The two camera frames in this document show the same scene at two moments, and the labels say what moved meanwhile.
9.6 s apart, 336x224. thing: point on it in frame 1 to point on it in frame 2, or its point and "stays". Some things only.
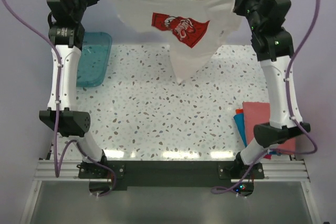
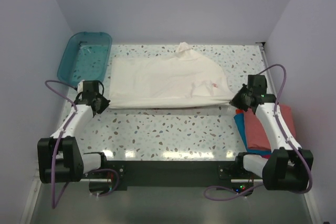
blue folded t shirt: [239, 119] stays
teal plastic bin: [94, 59] stays
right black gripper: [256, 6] to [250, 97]
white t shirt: [190, 23] to [186, 78]
